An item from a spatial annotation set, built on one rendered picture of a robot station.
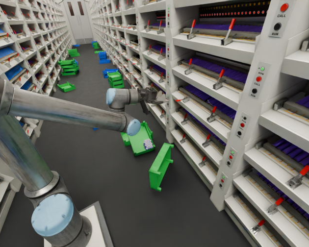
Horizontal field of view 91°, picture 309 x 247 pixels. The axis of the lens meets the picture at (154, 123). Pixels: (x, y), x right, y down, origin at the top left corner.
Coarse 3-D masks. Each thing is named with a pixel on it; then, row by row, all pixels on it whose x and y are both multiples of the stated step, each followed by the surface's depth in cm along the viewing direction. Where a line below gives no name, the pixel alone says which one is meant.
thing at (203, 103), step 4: (180, 88) 116; (180, 92) 114; (184, 92) 112; (188, 92) 109; (188, 96) 109; (192, 96) 104; (196, 100) 101; (200, 100) 97; (204, 104) 94; (208, 104) 92; (208, 108) 91; (212, 108) 88; (216, 112) 85; (220, 112) 84; (220, 116) 84; (224, 116) 81; (228, 120) 79; (232, 120) 77
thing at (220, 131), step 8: (176, 88) 119; (176, 96) 114; (184, 104) 104; (192, 104) 101; (200, 104) 98; (192, 112) 98; (200, 112) 93; (208, 112) 91; (200, 120) 92; (216, 120) 84; (224, 120) 82; (208, 128) 87; (216, 128) 80; (224, 128) 78; (224, 136) 75
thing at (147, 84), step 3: (147, 81) 182; (150, 81) 183; (144, 84) 182; (147, 84) 184; (150, 84) 183; (153, 84) 177; (156, 87) 169; (159, 87) 168; (156, 90) 167; (159, 90) 162; (162, 90) 162; (162, 93) 146; (165, 93) 155; (165, 102) 146; (162, 105) 144; (165, 105) 136; (165, 108) 139
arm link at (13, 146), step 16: (0, 128) 53; (16, 128) 57; (0, 144) 54; (16, 144) 58; (32, 144) 65; (16, 160) 59; (32, 160) 64; (32, 176) 66; (48, 176) 72; (32, 192) 69; (48, 192) 71
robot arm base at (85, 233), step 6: (84, 216) 84; (84, 222) 78; (90, 222) 82; (84, 228) 76; (90, 228) 79; (78, 234) 72; (84, 234) 75; (90, 234) 78; (72, 240) 69; (78, 240) 72; (84, 240) 74; (66, 246) 69; (72, 246) 70; (78, 246) 72; (84, 246) 74
